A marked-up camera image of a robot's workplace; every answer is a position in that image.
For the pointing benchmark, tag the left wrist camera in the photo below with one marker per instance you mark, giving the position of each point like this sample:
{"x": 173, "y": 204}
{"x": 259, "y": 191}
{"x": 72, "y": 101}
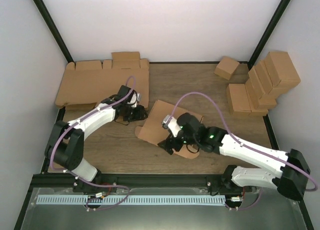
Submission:
{"x": 135, "y": 100}

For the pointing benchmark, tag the light blue slotted cable duct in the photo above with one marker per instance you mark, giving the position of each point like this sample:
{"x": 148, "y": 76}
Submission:
{"x": 132, "y": 200}

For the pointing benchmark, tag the row of folded boxes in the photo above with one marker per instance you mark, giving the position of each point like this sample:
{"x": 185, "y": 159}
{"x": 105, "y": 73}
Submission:
{"x": 258, "y": 99}

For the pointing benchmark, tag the large folded cardboard box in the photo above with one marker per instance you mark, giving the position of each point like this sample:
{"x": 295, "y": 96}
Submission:
{"x": 282, "y": 72}

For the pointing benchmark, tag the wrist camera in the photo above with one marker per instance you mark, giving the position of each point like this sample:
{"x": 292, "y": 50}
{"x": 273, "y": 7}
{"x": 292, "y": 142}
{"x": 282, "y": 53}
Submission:
{"x": 170, "y": 123}
{"x": 135, "y": 100}

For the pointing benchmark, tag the stack of flat cardboard blanks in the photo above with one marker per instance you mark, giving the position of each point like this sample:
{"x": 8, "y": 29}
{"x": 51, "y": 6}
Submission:
{"x": 85, "y": 83}

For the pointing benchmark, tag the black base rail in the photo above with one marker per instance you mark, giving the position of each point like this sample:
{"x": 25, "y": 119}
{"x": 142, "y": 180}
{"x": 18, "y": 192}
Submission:
{"x": 213, "y": 183}

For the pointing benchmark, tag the right black frame post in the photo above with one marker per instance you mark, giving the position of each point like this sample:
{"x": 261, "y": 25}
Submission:
{"x": 281, "y": 8}

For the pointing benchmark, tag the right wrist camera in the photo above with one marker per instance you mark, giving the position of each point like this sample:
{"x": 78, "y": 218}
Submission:
{"x": 170, "y": 123}

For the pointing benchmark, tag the folded box on table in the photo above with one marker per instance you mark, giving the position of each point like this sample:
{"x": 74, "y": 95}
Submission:
{"x": 237, "y": 99}

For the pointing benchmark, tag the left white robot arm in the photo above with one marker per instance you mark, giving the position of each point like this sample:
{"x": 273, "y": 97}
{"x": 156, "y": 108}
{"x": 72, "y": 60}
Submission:
{"x": 65, "y": 146}

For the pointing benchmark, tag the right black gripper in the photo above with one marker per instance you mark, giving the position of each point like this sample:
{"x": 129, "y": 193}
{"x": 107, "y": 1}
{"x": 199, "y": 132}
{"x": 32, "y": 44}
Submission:
{"x": 168, "y": 147}

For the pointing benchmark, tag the small folded cardboard box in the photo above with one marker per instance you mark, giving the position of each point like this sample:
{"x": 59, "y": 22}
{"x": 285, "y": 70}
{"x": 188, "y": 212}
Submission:
{"x": 226, "y": 67}

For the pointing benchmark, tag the black frame post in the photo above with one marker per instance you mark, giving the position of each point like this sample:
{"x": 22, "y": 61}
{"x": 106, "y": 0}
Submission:
{"x": 281, "y": 8}
{"x": 40, "y": 5}

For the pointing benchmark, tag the left black frame post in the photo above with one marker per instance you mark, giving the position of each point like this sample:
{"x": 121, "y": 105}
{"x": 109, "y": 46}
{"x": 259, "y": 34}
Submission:
{"x": 40, "y": 5}

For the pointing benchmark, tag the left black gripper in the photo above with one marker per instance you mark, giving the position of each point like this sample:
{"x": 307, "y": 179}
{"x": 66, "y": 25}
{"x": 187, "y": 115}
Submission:
{"x": 139, "y": 115}

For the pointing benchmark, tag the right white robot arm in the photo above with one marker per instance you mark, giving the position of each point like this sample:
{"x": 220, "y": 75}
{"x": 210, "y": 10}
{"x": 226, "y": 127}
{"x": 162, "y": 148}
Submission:
{"x": 285, "y": 172}

